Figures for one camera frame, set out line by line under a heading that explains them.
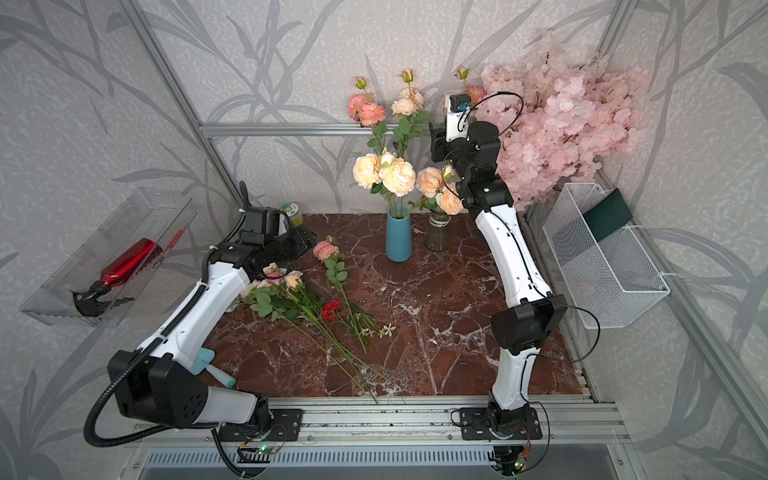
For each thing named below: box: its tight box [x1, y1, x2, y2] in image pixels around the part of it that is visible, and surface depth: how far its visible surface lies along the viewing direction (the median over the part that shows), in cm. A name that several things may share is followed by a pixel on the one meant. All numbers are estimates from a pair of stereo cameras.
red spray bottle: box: [69, 238, 163, 317], surface depth 63 cm
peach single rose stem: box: [435, 183, 463, 215], surface depth 71 cm
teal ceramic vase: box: [385, 207, 412, 263], surface depth 101 cm
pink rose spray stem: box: [348, 76, 389, 157], surface depth 84 cm
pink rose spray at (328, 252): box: [314, 236, 367, 353], surface depth 101 cm
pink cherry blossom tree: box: [472, 34, 648, 210], surface depth 74 cm
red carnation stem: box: [321, 300, 385, 337], surface depth 92 cm
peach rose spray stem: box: [391, 69, 430, 157], surface depth 84 cm
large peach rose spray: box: [353, 151, 416, 197], surface depth 61 cm
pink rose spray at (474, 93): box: [454, 64, 485, 109], surface depth 86 cm
